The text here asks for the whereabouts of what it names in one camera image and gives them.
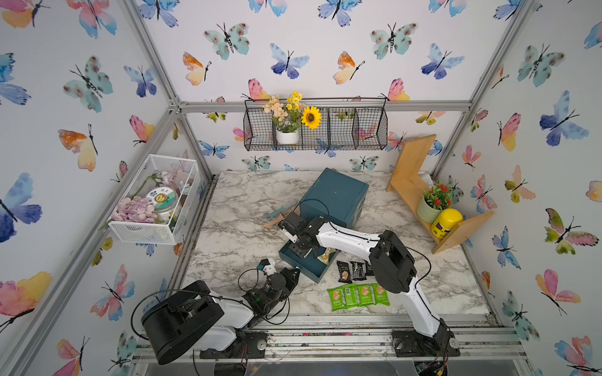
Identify teal bottom drawer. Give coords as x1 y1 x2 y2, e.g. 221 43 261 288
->
278 241 339 283

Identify green cookie packet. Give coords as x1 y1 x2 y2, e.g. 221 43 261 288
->
357 285 376 307
373 284 390 306
327 287 346 312
342 285 360 310

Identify black cookie packet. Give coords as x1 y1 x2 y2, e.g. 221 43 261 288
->
365 262 375 277
351 262 367 281
336 261 353 284

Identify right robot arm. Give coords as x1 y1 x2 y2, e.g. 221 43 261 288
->
277 212 447 341

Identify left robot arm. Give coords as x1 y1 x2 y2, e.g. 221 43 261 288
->
140 263 300 365

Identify teal drawer cabinet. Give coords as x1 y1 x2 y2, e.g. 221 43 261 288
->
299 169 368 229

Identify small wooden dustpan brush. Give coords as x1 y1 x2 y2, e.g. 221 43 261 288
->
263 201 298 229

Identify wooden zigzag shelf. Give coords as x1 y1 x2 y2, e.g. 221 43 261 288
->
387 134 494 254

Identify white flower pot with sunflower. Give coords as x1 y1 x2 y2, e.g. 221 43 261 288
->
263 91 322 146

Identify green pot red flowers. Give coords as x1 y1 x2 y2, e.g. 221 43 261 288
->
416 183 453 223

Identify round green tin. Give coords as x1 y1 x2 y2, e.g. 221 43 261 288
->
146 186 178 213

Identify yellow canister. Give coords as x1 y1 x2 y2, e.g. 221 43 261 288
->
430 208 464 239

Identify pink artificial flowers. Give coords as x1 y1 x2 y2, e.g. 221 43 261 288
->
111 196 158 223

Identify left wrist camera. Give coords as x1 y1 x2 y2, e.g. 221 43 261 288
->
257 258 277 277

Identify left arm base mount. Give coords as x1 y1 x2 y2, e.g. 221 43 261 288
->
198 331 267 361

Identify black wire wall basket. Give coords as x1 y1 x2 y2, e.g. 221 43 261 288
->
242 97 390 152

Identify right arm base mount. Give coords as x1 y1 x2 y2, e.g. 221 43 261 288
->
392 325 460 358

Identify white mesh wall basket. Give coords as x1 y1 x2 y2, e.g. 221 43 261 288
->
108 154 201 245

